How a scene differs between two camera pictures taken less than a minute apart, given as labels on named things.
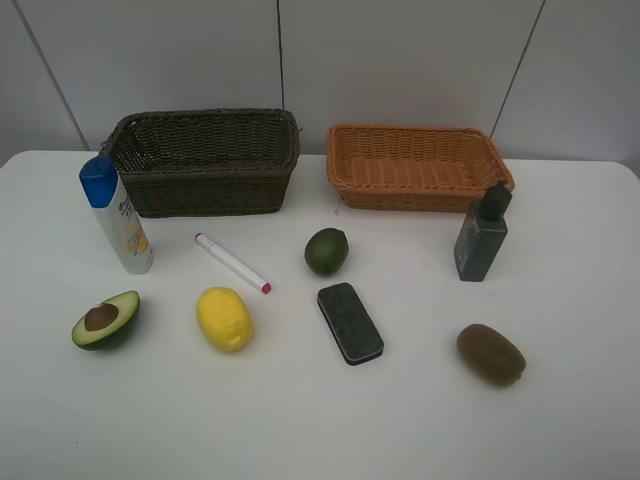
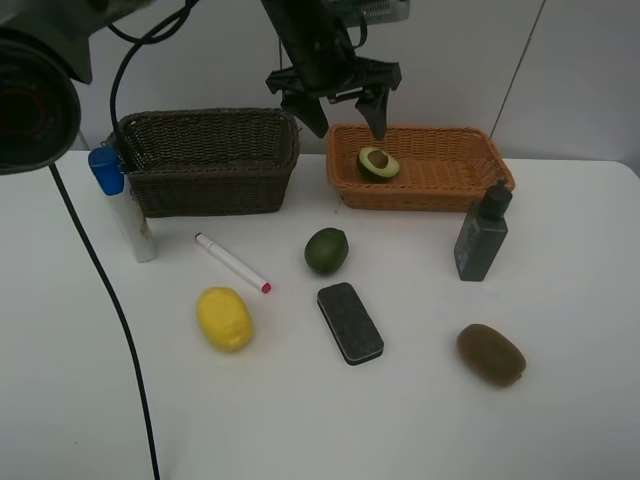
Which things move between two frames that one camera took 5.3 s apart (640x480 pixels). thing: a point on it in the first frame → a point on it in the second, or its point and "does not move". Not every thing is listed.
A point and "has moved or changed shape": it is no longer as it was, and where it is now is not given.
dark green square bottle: x=482 y=234 does not move
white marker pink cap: x=233 y=262 does not move
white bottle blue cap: x=118 y=211 has moved or changed shape
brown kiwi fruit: x=490 y=353 does not move
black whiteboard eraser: x=353 y=328 does not move
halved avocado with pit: x=103 y=323 → x=377 y=163
